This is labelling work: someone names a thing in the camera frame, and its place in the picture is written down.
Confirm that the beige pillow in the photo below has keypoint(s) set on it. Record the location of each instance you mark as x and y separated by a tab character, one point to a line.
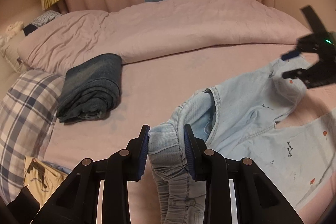
9	52

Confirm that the yellow patterned cloth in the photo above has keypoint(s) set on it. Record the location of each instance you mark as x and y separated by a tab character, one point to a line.
41	179

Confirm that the plaid blue white pillow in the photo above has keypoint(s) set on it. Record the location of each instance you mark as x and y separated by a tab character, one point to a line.
28	116

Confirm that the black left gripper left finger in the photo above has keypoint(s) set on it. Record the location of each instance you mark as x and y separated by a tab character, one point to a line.
76	199

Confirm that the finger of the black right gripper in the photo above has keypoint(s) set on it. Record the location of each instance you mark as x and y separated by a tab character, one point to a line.
320	74
295	52

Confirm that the pink bed sheet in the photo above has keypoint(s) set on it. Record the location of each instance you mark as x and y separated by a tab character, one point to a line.
151	90

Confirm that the light blue strawberry pants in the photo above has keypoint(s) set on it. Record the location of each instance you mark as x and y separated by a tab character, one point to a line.
238	119

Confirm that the pink folded duvet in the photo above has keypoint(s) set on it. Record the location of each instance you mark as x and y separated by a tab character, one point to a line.
155	29

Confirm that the folded dark grey jeans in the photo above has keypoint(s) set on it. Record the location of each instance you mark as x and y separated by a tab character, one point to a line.
91	89

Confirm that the white plush toy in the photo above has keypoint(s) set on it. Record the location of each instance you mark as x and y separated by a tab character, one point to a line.
12	30

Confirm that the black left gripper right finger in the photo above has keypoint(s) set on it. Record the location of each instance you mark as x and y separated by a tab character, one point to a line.
258	200

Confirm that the blue striped pillow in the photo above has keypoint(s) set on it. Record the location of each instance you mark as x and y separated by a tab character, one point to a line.
41	20

